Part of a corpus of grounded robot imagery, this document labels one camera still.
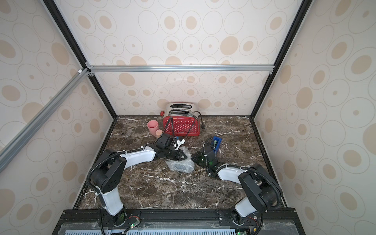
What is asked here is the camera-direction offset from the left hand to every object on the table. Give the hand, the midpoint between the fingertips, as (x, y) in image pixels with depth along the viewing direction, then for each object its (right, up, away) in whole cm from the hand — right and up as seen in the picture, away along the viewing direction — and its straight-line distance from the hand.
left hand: (191, 157), depth 87 cm
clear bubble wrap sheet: (-3, -5, -1) cm, 6 cm away
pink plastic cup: (-27, +19, +17) cm, 38 cm away
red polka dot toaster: (-6, +24, +9) cm, 26 cm away
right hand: (+3, +2, +4) cm, 5 cm away
